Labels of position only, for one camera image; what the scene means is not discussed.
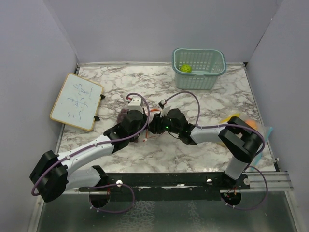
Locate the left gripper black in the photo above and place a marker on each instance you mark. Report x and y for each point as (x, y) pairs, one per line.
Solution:
(145, 118)

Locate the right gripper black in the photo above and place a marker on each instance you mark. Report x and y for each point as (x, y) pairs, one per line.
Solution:
(155, 125)

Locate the clear bag red zipper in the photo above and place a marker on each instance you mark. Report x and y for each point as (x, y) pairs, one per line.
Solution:
(147, 135)

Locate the dark purple fake grapes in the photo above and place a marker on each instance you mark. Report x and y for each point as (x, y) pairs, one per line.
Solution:
(121, 115)

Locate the green fake ball fruit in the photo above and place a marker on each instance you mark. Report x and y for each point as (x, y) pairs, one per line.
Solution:
(186, 68)

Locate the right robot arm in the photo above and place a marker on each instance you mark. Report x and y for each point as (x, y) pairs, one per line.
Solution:
(242, 140)

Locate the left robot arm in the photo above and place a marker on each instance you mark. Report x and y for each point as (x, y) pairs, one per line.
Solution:
(52, 174)

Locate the yellow fake banana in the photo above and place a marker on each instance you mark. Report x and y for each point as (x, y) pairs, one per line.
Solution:
(227, 118)

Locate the orange fake peach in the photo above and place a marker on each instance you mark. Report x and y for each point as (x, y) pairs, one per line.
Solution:
(252, 123)

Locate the teal plastic basket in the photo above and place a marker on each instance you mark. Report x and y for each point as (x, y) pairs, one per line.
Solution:
(207, 66)

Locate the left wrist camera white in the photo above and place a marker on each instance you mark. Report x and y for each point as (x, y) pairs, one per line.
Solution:
(135, 104)

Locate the small whiteboard wooden frame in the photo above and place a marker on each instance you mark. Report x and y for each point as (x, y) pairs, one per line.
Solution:
(77, 102)

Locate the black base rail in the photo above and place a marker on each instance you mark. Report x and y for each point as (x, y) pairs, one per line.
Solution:
(123, 187)

